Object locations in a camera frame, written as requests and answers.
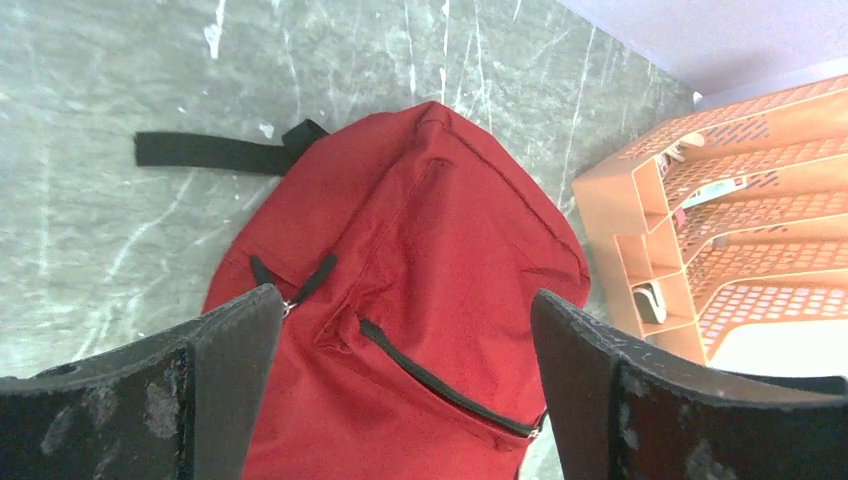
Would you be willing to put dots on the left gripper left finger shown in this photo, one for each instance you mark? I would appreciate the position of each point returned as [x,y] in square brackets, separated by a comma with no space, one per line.
[179,404]

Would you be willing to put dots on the red student backpack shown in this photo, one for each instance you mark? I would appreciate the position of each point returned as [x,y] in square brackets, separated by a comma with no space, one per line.
[408,247]

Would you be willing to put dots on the white green box in organizer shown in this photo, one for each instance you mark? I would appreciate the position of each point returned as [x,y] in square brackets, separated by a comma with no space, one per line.
[714,190]

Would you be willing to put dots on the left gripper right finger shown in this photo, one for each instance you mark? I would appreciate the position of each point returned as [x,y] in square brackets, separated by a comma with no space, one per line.
[622,408]

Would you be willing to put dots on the orange plastic file organizer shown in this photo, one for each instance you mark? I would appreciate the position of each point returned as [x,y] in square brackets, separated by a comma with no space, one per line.
[772,253]

